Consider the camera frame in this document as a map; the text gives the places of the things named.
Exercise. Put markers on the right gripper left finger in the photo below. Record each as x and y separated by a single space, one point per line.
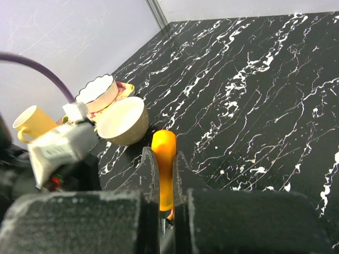
145 178

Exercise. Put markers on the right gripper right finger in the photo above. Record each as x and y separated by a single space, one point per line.
184 178

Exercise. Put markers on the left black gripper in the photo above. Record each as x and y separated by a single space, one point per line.
17 178

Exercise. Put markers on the beige ceramic bowl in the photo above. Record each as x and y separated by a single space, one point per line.
125 122

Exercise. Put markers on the yellow mug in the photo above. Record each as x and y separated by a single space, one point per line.
32 123

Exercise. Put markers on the white scalloped bowl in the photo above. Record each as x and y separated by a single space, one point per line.
99 93

